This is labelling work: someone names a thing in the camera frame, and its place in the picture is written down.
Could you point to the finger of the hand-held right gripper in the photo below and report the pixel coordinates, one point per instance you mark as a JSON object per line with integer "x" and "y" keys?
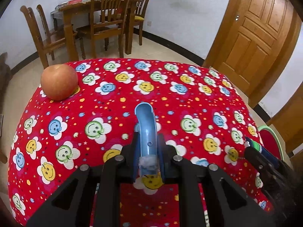
{"x": 256, "y": 159}
{"x": 269, "y": 156}

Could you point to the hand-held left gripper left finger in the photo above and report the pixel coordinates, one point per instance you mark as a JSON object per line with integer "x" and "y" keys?
{"x": 136, "y": 156}

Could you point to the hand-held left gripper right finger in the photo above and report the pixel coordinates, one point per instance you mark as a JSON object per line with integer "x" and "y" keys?
{"x": 161, "y": 161}

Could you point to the green white striped tube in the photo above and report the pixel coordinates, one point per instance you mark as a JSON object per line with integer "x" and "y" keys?
{"x": 255, "y": 145}

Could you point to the green bin with red bag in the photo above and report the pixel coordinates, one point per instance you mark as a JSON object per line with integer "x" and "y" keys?
{"x": 269, "y": 139}

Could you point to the blue curved plastic piece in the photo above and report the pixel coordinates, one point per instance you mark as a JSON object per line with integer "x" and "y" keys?
{"x": 148, "y": 127}

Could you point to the red smiley flower tablecloth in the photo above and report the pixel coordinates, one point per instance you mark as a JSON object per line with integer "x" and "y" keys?
{"x": 113, "y": 113}

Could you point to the red apple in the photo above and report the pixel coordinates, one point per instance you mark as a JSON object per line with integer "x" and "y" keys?
{"x": 59, "y": 81}

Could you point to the panelled wooden door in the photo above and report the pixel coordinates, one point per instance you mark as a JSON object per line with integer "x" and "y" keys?
{"x": 255, "y": 35}

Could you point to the wooden dining table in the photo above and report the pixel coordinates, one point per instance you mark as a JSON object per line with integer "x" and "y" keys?
{"x": 68, "y": 21}

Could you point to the wooden chair with yellow cushion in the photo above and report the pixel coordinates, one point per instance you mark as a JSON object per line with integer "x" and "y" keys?
{"x": 142, "y": 4}

